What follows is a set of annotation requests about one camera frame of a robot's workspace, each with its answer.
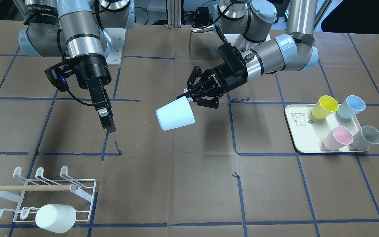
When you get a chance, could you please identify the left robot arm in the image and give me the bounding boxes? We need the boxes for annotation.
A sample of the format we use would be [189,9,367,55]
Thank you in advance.
[177,0,319,108]

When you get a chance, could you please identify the yellow ikea cup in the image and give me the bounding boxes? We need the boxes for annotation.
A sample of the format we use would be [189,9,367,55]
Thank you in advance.
[311,95,339,119]

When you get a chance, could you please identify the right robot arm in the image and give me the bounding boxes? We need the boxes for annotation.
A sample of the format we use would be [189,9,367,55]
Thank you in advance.
[18,0,135,133]

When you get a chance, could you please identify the white cup drying rack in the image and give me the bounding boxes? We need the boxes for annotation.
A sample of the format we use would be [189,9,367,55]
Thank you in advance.
[0,166,98,223]

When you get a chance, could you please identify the grey ikea cup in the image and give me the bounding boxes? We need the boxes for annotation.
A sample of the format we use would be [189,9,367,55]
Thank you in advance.
[351,125,379,150]

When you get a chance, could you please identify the cream white ikea cup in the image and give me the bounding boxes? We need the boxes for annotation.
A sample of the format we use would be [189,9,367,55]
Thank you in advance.
[36,204,77,234]

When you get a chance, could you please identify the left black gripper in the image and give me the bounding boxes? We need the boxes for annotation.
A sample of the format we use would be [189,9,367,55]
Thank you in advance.
[176,43,257,109]

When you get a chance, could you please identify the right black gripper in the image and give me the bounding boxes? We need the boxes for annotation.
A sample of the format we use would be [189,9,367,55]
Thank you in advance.
[45,54,117,133]

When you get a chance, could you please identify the pink ikea cup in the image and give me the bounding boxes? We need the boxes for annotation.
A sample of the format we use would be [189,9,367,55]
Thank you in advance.
[322,126,354,150]

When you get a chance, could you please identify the cream serving tray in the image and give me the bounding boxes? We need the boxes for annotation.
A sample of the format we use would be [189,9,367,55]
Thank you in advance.
[284,104,362,153]

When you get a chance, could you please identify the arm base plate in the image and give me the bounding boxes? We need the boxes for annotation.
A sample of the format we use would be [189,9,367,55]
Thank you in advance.
[103,28,126,66]

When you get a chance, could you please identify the light blue ikea cup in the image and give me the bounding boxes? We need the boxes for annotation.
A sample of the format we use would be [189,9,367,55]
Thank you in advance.
[156,96,195,131]

